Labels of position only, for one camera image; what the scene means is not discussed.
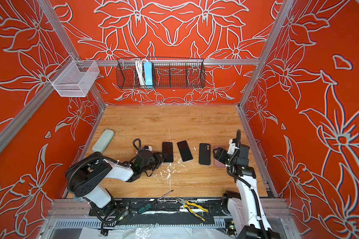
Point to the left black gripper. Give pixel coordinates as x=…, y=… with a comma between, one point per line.
x=158, y=159

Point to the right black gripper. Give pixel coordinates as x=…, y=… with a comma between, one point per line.
x=222, y=153

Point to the pink phone case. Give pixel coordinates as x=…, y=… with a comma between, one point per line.
x=217, y=162

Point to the black phone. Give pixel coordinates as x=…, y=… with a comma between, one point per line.
x=184, y=150
x=167, y=151

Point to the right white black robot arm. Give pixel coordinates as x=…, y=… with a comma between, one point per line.
x=247, y=213

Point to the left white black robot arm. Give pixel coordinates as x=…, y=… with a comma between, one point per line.
x=84, y=177

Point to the grey-green glasses case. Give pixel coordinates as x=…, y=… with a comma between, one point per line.
x=103, y=141

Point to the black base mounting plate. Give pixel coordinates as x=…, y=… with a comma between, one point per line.
x=214, y=205

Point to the light blue box in basket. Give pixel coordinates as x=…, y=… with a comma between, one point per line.
x=148, y=71

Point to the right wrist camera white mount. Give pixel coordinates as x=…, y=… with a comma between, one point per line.
x=232, y=146

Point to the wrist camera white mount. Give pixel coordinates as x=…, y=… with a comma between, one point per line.
x=232, y=146
x=148, y=148

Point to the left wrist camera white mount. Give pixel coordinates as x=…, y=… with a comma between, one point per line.
x=148, y=148

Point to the green handled screwdriver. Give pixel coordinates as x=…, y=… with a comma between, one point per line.
x=150, y=204

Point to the black wire wall basket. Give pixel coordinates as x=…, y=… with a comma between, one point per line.
x=168, y=73

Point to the white mesh wall basket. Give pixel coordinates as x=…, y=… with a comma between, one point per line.
x=72, y=80

